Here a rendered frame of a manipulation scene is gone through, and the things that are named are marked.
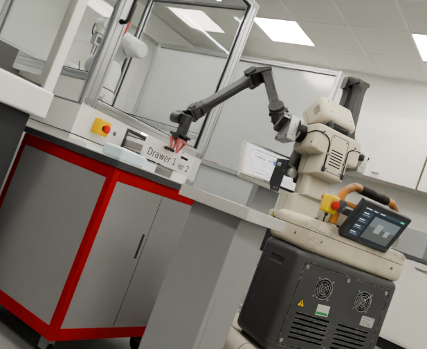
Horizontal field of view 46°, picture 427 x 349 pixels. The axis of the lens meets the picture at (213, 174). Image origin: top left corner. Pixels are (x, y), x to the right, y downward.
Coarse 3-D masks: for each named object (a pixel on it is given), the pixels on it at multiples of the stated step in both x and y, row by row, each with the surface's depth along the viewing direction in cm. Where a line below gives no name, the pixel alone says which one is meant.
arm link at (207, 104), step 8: (248, 72) 264; (240, 80) 266; (248, 80) 265; (224, 88) 265; (232, 88) 263; (240, 88) 265; (248, 88) 272; (216, 96) 262; (224, 96) 263; (232, 96) 266; (200, 104) 260; (208, 104) 260; (216, 104) 263; (192, 112) 259; (200, 112) 261
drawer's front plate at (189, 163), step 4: (184, 156) 295; (188, 156) 298; (180, 160) 293; (184, 160) 296; (188, 160) 299; (192, 160) 302; (160, 164) 280; (184, 164) 297; (188, 164) 300; (192, 164) 303; (176, 168) 292; (184, 168) 298; (188, 168) 301; (180, 172) 296; (184, 172) 299; (188, 172) 302
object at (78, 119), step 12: (60, 108) 235; (72, 108) 231; (84, 108) 230; (48, 120) 238; (60, 120) 233; (72, 120) 229; (84, 120) 232; (108, 120) 243; (72, 132) 228; (84, 132) 234; (120, 132) 252; (132, 132) 258; (120, 144) 254; (192, 156) 304; (168, 168) 289; (192, 168) 307; (192, 180) 311
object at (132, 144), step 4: (128, 136) 256; (128, 140) 255; (132, 140) 254; (136, 140) 252; (140, 140) 251; (124, 144) 256; (128, 144) 254; (132, 144) 253; (136, 144) 251; (140, 144) 250; (128, 148) 255; (132, 148) 252; (136, 148) 250; (140, 148) 249; (136, 152) 271
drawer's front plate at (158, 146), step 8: (152, 136) 248; (144, 144) 246; (152, 144) 249; (160, 144) 253; (168, 144) 259; (144, 152) 246; (152, 152) 251; (160, 152) 255; (168, 152) 260; (152, 160) 252; (160, 160) 257; (176, 160) 267
